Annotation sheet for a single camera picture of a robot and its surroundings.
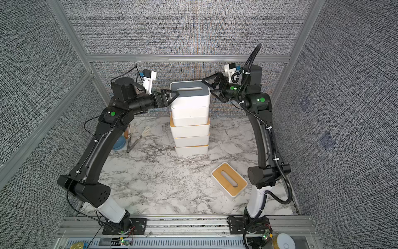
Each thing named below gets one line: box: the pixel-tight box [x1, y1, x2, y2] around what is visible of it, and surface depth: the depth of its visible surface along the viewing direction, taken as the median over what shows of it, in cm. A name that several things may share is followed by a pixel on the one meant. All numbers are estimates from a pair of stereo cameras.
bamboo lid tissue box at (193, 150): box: [174, 144, 209, 158], surface depth 95 cm
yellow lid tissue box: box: [174, 134, 211, 148], surface depth 88 cm
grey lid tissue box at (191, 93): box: [169, 80, 211, 107], surface depth 70 cm
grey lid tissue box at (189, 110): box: [171, 104, 210, 118], surface depth 72 cm
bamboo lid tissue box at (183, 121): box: [172, 116, 209, 127], surface depth 77 cm
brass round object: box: [69, 241, 85, 249], surface depth 66 cm
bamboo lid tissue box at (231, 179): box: [211, 161, 249, 198], surface depth 87 cm
